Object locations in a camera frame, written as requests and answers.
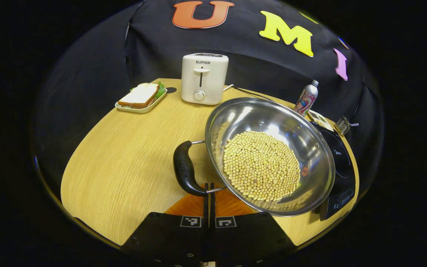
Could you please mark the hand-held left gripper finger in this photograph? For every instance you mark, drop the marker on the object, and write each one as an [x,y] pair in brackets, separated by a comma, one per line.
[212,204]
[206,204]

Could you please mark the pile of yellow soybeans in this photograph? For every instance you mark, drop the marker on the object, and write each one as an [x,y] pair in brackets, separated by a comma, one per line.
[261,167]

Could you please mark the stainless steel pot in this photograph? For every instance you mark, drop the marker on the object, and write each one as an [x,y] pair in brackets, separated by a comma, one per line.
[272,115]

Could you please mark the black induction cooktop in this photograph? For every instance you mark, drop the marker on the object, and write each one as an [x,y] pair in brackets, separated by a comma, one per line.
[341,167]

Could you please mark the white sandwich tray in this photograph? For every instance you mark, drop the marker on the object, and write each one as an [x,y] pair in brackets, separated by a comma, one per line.
[143,109]

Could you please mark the black table grommet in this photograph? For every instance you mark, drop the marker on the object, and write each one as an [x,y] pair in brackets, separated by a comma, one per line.
[171,90]

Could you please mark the white toaster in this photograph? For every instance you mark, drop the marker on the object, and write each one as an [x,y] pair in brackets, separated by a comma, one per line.
[213,81]

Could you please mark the sandwich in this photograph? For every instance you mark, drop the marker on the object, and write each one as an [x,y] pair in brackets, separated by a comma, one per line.
[139,94]

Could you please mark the white divided grain tray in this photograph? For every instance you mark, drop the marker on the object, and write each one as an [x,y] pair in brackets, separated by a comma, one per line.
[319,119]

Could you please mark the silver drink bottle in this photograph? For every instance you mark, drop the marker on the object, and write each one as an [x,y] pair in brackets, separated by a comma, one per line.
[305,100]

